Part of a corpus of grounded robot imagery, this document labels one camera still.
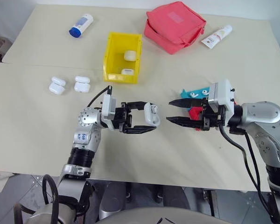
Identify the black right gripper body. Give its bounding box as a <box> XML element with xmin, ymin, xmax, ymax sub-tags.
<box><xmin>200</xmin><ymin>98</ymin><xmax>226</xmax><ymax>132</ymax></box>

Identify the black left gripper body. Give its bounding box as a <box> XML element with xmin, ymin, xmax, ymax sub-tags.
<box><xmin>111</xmin><ymin>103</ymin><xmax>133</xmax><ymax>133</ymax></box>

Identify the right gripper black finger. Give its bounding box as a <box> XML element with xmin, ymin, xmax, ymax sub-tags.
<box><xmin>168</xmin><ymin>98</ymin><xmax>205</xmax><ymax>109</ymax></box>
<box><xmin>165</xmin><ymin>116</ymin><xmax>203</xmax><ymax>128</ymax></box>

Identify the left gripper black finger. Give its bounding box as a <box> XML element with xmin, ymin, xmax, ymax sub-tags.
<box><xmin>123</xmin><ymin>125</ymin><xmax>158</xmax><ymax>134</ymax></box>
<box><xmin>120</xmin><ymin>100</ymin><xmax>152</xmax><ymax>112</ymax></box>

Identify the yellow plastic bin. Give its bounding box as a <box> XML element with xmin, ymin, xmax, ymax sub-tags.
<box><xmin>103</xmin><ymin>31</ymin><xmax>143</xmax><ymax>84</ymax></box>

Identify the teal card with earbuds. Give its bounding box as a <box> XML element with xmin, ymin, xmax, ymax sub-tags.
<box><xmin>179</xmin><ymin>86</ymin><xmax>212</xmax><ymax>99</ymax></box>

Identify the red small object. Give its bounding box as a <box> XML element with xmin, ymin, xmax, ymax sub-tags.
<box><xmin>189</xmin><ymin>106</ymin><xmax>203</xmax><ymax>132</ymax></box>

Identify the white cosmetic tube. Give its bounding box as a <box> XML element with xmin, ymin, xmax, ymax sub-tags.
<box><xmin>200</xmin><ymin>25</ymin><xmax>233</xmax><ymax>49</ymax></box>

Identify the dark grey rounded shape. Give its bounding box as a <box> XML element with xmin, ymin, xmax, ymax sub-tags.
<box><xmin>100</xmin><ymin>182</ymin><xmax>129</xmax><ymax>220</ymax></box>

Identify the red fabric pouch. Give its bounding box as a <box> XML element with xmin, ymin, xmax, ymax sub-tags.
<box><xmin>143</xmin><ymin>1</ymin><xmax>207</xmax><ymax>55</ymax></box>

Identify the rusty metal table leg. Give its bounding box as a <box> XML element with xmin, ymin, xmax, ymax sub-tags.
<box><xmin>202</xmin><ymin>190</ymin><xmax>219</xmax><ymax>217</ymax></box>

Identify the grey robot torso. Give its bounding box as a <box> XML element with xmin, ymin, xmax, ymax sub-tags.
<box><xmin>23</xmin><ymin>205</ymin><xmax>271</xmax><ymax>224</ymax></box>

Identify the white bottle with blue cap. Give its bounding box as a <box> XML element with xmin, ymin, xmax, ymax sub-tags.
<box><xmin>68</xmin><ymin>14</ymin><xmax>94</xmax><ymax>37</ymax></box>

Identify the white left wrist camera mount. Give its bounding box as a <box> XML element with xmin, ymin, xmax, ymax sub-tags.
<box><xmin>100</xmin><ymin>94</ymin><xmax>118</xmax><ymax>130</ymax></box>

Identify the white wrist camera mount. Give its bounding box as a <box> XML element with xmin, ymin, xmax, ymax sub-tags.
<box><xmin>207</xmin><ymin>78</ymin><xmax>236</xmax><ymax>112</ymax></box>
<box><xmin>100</xmin><ymin>94</ymin><xmax>118</xmax><ymax>130</ymax></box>

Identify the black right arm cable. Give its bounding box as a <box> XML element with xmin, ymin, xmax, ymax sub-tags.
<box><xmin>218</xmin><ymin>125</ymin><xmax>280</xmax><ymax>221</ymax></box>

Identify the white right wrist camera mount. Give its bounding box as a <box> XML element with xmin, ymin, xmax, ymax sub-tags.
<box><xmin>207</xmin><ymin>78</ymin><xmax>236</xmax><ymax>112</ymax></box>

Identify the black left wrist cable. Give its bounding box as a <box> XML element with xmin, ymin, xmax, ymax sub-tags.
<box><xmin>86</xmin><ymin>85</ymin><xmax>113</xmax><ymax>110</ymax></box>

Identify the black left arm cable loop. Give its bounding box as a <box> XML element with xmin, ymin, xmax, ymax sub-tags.
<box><xmin>14</xmin><ymin>174</ymin><xmax>60</xmax><ymax>224</ymax></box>

